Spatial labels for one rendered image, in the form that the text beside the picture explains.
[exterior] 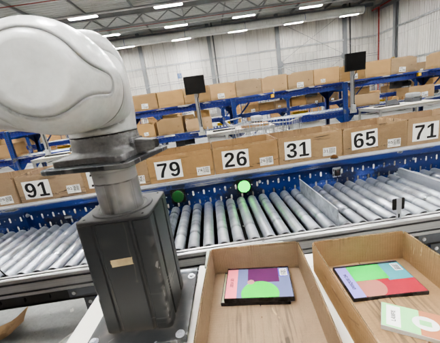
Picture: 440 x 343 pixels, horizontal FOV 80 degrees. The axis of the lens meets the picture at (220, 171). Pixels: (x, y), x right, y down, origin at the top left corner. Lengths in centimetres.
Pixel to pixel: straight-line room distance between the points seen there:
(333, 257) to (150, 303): 56
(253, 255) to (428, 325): 45
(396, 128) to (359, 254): 110
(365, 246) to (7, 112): 91
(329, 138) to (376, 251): 89
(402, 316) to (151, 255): 60
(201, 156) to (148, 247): 97
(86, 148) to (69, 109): 25
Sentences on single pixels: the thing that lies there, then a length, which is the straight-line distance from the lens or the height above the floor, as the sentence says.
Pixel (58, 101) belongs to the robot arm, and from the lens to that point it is 39.
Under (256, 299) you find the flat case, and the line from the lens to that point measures 79.
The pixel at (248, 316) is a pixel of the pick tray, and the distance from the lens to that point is 78.
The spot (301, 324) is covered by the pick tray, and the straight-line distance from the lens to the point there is 76.
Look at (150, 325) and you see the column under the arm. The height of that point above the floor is 77.
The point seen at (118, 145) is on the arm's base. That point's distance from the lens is 62.
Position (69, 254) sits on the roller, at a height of 74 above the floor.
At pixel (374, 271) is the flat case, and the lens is 92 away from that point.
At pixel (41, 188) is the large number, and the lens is 188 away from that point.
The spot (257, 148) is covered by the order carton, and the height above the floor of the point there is 101.
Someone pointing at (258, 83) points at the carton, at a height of 161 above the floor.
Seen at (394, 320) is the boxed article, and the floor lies 77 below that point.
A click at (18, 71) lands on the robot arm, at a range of 40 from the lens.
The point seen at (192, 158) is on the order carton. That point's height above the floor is 101.
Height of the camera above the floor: 130
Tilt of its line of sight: 14 degrees down
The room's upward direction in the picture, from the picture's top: 8 degrees counter-clockwise
